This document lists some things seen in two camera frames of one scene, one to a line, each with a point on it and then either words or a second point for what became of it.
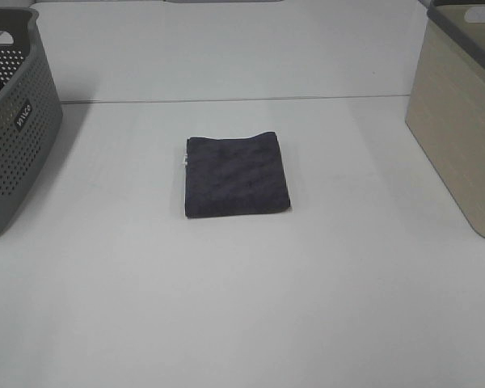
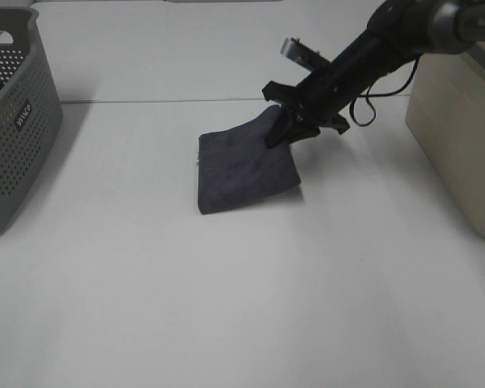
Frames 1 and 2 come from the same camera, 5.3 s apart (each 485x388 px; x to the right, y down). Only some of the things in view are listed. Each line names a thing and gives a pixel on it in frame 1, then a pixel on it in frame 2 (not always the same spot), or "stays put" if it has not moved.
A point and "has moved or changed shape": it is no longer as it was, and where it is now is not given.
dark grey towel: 234,176 has moved or changed shape
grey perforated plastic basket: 21,131 stays put
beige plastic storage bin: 454,105 stays put
